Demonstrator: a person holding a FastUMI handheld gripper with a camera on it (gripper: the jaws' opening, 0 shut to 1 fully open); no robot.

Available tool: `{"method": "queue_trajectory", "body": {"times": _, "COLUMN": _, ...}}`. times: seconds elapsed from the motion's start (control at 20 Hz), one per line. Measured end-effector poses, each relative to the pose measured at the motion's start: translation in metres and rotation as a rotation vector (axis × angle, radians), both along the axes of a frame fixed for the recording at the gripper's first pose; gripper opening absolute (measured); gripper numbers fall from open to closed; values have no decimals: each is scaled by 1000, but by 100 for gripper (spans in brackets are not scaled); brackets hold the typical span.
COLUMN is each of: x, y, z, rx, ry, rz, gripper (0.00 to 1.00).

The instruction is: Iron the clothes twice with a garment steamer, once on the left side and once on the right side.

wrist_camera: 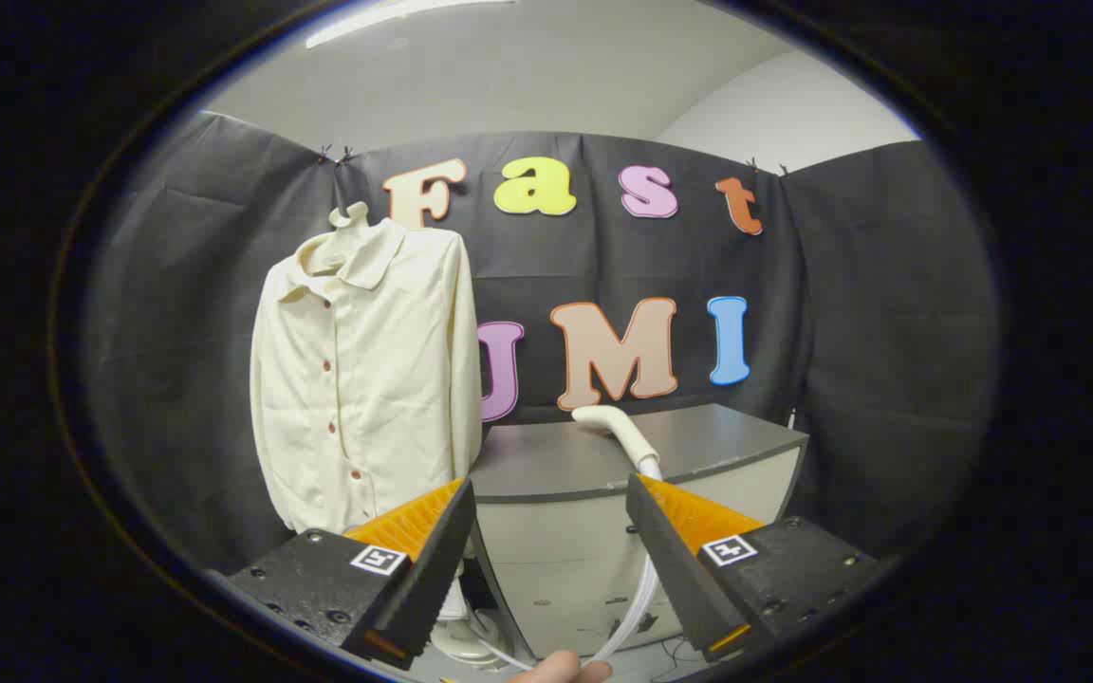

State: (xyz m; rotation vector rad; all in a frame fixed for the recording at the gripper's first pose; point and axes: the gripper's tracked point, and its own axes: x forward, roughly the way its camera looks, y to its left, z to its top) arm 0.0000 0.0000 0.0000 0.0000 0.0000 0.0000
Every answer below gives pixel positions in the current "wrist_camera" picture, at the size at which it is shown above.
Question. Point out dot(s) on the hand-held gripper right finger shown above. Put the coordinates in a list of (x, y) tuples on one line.
[(675, 569)]

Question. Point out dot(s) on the white garment steamer base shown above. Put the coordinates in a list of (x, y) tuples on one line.
[(461, 647)]

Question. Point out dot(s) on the ceiling strip light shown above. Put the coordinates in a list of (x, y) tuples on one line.
[(385, 14)]

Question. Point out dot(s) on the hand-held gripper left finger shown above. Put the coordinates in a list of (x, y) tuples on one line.
[(433, 569)]

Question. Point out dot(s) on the white garment steamer head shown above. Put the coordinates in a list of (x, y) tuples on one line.
[(618, 432)]

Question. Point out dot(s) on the cream plastic clothes hanger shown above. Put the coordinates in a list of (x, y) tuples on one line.
[(354, 216)]

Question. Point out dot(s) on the cream button-up shirt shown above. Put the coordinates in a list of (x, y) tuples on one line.
[(385, 360)]

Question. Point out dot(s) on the white cabinet with grey top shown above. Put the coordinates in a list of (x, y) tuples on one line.
[(565, 560)]

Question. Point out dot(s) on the black backdrop cloth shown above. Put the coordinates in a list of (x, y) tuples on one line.
[(841, 332)]

